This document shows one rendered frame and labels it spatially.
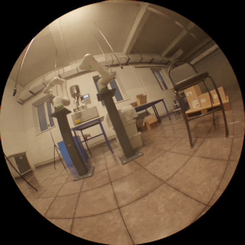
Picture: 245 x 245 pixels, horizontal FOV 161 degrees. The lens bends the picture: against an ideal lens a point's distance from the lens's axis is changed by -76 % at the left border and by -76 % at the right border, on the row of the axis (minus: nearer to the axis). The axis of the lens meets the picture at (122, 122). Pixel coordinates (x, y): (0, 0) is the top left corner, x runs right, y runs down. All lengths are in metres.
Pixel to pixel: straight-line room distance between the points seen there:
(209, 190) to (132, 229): 0.41
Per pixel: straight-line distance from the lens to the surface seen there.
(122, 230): 0.52
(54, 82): 1.60
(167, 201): 0.54
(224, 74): 9.93
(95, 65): 1.21
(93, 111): 1.86
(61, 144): 2.16
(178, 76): 1.26
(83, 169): 1.24
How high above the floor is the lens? 0.46
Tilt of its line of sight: 1 degrees up
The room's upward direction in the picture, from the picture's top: 22 degrees counter-clockwise
